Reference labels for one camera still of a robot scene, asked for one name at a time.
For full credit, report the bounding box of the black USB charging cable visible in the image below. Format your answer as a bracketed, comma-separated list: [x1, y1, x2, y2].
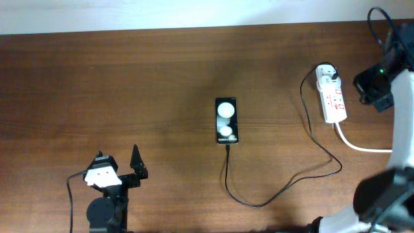
[224, 61, 343, 209]

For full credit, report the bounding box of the white power strip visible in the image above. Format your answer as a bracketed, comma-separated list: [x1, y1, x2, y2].
[320, 87, 347, 124]

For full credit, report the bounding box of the white USB charger plug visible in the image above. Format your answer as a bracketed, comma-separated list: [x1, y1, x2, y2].
[316, 64, 342, 92]

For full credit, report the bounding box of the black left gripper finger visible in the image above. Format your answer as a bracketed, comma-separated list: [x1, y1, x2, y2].
[130, 144, 148, 179]
[86, 151, 118, 173]

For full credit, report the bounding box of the black smartphone with lit screen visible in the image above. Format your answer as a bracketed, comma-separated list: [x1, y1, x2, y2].
[215, 97, 239, 144]

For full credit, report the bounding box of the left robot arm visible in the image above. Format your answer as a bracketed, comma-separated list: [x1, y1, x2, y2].
[83, 145, 148, 233]

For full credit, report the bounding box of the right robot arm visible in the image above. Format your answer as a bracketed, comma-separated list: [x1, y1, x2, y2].
[307, 23, 413, 232]

